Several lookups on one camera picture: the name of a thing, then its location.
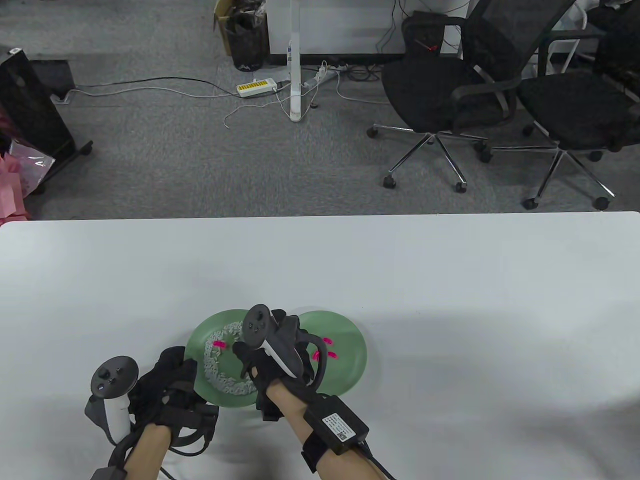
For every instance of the black mesh office chair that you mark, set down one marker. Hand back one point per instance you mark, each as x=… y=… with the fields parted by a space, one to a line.
x=430 y=90

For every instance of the person's left forearm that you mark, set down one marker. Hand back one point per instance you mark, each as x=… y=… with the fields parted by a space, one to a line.
x=147 y=450

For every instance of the black wrist sensor box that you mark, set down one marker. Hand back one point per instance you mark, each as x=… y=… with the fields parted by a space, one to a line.
x=105 y=475
x=335 y=425

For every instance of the white desk leg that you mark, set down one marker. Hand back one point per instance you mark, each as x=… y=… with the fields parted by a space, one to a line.
x=296 y=75

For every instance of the yellow power strip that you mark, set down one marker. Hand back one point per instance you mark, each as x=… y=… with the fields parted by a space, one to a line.
x=256 y=88

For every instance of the black rolling cabinet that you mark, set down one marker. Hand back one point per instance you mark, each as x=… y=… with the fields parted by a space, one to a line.
x=30 y=110

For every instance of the person's left hand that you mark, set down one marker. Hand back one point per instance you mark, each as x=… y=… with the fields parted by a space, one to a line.
x=165 y=390

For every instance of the cardboard box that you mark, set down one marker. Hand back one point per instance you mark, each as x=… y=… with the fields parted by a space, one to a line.
x=222 y=15

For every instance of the green plate with rice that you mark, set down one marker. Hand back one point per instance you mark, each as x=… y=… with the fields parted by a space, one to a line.
x=195 y=345

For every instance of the pink plastic bag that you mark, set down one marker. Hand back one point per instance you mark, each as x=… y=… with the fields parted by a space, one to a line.
x=30 y=165

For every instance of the person's right hand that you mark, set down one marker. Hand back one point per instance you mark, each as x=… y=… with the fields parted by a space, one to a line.
x=252 y=367

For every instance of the pink paper bag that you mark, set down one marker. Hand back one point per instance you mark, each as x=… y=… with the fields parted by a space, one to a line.
x=10 y=195

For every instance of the black left wrist sensor box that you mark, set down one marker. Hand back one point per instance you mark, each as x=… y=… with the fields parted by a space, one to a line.
x=105 y=475

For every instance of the white power strip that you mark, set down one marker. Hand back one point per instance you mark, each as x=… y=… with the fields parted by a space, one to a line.
x=320 y=77

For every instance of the black trash bin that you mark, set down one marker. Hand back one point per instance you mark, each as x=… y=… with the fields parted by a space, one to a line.
x=247 y=45

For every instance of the person's right forearm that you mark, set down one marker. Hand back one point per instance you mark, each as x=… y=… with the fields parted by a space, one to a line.
x=285 y=405

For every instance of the black computer tower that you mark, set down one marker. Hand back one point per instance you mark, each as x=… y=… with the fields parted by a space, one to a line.
x=425 y=30

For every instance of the black right wrist sensor box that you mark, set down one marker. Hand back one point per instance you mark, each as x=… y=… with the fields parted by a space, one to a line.
x=335 y=425

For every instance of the white desk panel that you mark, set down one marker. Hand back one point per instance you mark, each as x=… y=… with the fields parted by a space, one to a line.
x=345 y=25

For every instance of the black padded office chair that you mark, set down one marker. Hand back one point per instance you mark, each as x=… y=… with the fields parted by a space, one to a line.
x=575 y=110

